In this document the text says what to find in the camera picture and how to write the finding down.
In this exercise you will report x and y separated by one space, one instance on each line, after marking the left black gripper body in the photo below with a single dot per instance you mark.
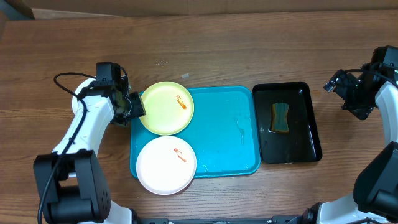
135 108

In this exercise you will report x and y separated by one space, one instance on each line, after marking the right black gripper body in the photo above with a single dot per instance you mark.
347 93

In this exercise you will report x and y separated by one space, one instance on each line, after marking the yellow plate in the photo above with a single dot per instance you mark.
169 108

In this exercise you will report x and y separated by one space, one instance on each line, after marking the green yellow sponge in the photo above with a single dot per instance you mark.
279 112

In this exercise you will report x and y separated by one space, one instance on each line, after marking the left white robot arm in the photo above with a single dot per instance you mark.
70 181

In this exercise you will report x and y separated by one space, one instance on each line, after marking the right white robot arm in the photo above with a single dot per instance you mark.
374 198

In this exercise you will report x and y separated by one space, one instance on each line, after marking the black water tray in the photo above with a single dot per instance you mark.
302 143

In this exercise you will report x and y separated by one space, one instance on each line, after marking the teal plastic tray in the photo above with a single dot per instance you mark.
223 131

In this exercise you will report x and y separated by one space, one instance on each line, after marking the small paper scrap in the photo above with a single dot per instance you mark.
185 75

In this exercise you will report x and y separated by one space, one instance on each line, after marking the white plate with stain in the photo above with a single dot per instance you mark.
166 165

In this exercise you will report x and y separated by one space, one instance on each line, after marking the brown cardboard panel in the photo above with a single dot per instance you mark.
196 7

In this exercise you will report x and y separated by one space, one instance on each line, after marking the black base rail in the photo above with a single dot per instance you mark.
279 219

